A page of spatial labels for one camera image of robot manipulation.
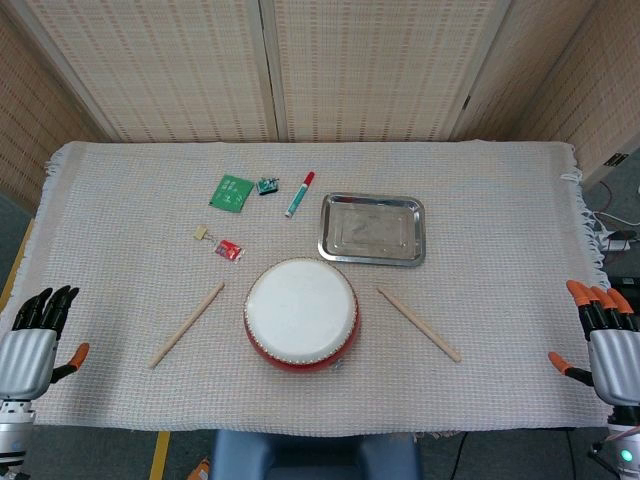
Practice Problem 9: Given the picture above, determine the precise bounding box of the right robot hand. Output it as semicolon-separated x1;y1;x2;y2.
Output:
548;279;640;407

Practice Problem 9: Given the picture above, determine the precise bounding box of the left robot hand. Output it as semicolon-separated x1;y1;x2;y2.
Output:
0;285;91;401

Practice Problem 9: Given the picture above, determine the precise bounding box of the wooden drumstick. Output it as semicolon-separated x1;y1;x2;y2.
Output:
147;281;226;370
376;286;461;363

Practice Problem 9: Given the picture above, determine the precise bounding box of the red drum with white skin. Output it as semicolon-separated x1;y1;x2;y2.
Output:
243;256;361;374

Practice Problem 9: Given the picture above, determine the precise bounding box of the stainless steel tray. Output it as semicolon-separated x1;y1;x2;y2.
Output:
316;192;427;268

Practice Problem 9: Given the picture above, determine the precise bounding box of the black box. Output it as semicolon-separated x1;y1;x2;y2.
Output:
607;274;640;317

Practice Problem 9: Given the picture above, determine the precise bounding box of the white woven tablecloth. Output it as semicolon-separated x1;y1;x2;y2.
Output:
0;140;631;437

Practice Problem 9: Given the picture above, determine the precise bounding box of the red candy packet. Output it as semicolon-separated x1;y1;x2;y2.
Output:
213;238;245;264

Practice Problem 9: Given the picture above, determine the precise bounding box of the green circuit board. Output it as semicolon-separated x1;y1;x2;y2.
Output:
208;174;254;214

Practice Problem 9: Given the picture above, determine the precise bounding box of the green marker with red cap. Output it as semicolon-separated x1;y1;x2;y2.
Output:
284;171;316;219

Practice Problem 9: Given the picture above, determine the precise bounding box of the woven folding screen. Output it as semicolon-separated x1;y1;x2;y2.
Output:
0;0;640;201

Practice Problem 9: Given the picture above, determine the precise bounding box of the red floor cable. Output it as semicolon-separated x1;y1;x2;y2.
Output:
597;179;621;214

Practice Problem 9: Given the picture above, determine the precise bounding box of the black floor cable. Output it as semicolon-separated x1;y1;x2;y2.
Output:
449;430;471;480

